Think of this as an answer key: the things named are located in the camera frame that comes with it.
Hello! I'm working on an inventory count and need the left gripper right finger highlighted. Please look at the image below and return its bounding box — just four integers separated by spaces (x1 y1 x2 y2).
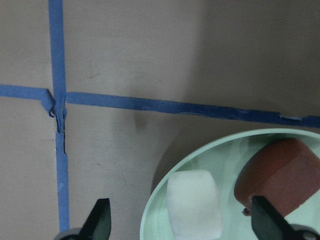
251 196 300 240

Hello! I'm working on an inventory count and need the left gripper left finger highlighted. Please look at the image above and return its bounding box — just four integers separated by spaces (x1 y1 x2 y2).
77 198 112 240

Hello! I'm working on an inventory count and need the brown bun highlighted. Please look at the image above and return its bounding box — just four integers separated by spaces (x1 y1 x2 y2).
234 138 320 217

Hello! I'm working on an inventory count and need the white steamed bun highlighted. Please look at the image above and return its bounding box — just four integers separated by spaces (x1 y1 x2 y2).
167 170 223 240

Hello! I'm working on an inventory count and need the light green plate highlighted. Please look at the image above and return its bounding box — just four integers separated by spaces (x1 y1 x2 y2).
139 128 320 240

